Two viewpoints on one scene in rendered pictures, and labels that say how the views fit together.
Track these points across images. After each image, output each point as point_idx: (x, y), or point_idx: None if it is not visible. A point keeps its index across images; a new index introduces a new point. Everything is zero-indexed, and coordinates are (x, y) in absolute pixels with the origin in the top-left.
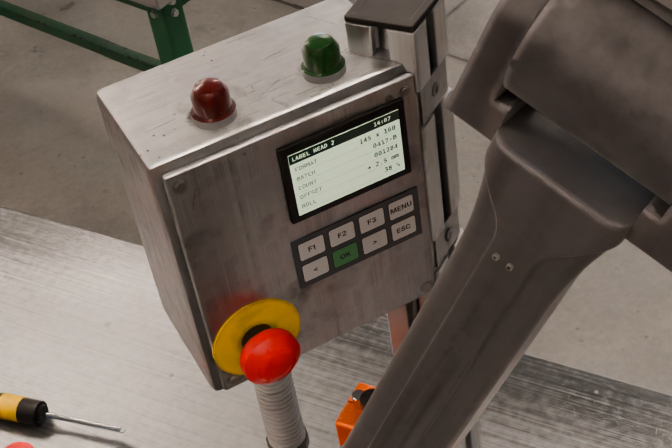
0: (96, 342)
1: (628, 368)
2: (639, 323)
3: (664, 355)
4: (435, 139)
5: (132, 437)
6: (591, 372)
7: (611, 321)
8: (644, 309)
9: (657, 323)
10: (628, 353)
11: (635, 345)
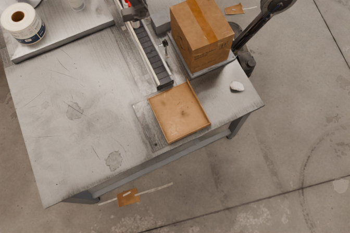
0: None
1: None
2: None
3: None
4: None
5: None
6: None
7: None
8: None
9: None
10: None
11: None
